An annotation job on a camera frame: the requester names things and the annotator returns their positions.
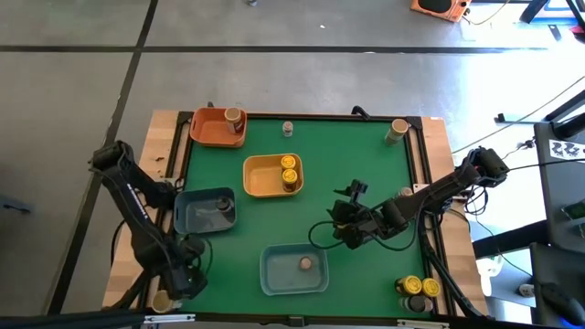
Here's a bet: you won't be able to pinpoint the dark grey desk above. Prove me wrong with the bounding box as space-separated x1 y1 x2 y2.
532 89 585 255

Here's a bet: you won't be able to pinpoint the white printed marker sheet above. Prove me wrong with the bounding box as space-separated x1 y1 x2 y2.
548 138 585 162

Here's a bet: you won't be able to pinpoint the green table mat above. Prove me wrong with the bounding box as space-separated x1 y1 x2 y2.
173 117 433 319

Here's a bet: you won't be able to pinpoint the silver metal bracket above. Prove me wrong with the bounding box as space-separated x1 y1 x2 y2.
396 318 452 329
143 313 197 325

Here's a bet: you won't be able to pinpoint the black stand legs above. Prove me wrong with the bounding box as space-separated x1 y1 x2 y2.
518 0 585 29

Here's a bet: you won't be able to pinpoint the grey floor cable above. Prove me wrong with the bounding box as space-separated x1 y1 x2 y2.
451 74 585 155

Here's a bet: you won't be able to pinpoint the dark side panel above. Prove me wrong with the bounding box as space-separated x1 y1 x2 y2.
528 241 585 328

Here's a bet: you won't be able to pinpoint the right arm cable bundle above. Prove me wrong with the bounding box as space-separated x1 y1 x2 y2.
418 214 493 320

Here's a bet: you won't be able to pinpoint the yellow plastic bin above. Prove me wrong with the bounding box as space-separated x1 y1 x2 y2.
241 153 304 199

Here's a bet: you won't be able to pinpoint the orange plastic bin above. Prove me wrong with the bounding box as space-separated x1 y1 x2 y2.
189 107 249 149

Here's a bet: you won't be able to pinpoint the orange speaker box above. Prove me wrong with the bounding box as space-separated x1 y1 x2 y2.
409 0 473 23

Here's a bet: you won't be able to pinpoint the dark blue plastic bin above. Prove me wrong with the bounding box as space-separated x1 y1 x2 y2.
173 186 239 236

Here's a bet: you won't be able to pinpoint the black table frame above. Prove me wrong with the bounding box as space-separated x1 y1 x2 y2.
136 109 493 321

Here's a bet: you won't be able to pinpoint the light teal plastic bin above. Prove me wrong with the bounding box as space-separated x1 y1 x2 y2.
259 242 330 297

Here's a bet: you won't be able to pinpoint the black desk beam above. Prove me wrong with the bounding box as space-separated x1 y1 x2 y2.
472 218 549 260

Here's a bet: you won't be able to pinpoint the tan-lidded spice jar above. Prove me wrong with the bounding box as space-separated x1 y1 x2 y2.
223 107 246 136
384 118 410 146
152 290 175 314

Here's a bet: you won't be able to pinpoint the large black table clamp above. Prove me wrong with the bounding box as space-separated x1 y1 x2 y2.
350 104 373 122

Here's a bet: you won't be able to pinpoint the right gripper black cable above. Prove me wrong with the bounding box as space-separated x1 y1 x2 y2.
307 219 420 253

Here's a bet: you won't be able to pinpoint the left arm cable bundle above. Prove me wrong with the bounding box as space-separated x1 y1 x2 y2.
109 218 161 312

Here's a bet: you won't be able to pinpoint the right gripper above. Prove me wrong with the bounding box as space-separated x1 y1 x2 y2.
328 181 385 250

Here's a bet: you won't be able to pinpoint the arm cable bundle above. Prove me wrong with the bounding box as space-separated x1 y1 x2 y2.
418 214 493 320
109 218 161 312

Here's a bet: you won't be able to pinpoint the black floor cable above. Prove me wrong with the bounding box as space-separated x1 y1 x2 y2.
506 157 585 173

